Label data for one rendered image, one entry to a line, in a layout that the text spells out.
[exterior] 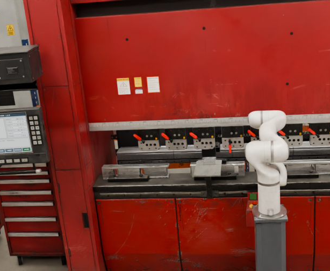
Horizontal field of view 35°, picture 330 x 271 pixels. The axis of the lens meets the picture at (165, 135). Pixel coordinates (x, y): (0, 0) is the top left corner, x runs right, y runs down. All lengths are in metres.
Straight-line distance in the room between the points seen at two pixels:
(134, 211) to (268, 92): 1.29
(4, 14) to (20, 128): 4.60
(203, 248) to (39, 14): 2.00
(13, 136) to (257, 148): 1.52
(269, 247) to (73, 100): 1.58
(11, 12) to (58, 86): 4.32
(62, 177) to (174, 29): 1.30
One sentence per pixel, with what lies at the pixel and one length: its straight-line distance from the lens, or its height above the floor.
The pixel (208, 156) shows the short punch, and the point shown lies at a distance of 3.73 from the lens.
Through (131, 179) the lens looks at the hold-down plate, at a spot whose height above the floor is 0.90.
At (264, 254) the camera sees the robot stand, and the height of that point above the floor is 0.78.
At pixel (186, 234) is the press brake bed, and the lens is 3.86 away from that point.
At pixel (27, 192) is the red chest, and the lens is 4.31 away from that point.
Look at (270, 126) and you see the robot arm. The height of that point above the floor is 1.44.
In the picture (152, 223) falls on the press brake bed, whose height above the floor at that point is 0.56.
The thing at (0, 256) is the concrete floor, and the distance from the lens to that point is 4.99.
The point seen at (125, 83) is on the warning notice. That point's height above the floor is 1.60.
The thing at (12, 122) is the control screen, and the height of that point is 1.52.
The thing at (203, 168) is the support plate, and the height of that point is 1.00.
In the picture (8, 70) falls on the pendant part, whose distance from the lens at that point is 3.27.
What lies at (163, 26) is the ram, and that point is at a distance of 3.49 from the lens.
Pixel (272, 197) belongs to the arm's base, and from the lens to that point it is 2.90.
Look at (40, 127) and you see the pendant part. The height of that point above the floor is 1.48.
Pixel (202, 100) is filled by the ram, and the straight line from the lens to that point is 3.57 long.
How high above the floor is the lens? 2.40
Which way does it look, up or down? 19 degrees down
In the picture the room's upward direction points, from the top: 5 degrees counter-clockwise
